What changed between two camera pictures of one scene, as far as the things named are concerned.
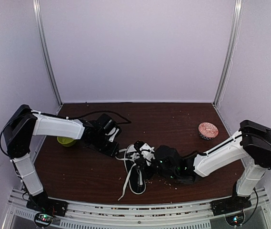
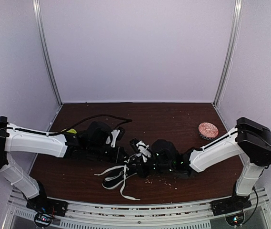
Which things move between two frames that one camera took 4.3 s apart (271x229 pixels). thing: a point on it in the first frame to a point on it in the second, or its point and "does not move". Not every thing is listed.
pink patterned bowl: [207, 131] does not move
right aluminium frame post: [235, 26] does not move
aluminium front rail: [139, 214] does not move
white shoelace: [133, 157] to [109, 178]
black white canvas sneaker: [136, 176] to [117, 175]
